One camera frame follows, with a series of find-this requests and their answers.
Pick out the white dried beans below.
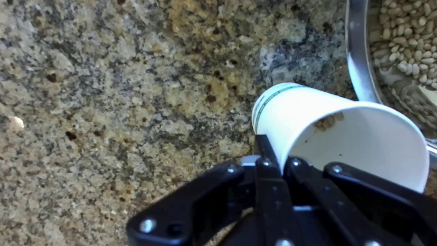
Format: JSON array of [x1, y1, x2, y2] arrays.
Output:
[[370, 0, 437, 128]]

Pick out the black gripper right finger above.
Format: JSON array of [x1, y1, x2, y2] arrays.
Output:
[[284, 156, 437, 246]]

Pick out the white paper cup green stripe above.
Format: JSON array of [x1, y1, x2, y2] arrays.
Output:
[[251, 80, 431, 195]]

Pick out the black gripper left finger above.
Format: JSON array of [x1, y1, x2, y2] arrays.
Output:
[[124, 132, 298, 246]]

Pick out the glass dish with items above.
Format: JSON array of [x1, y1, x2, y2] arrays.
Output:
[[344, 0, 437, 171]]

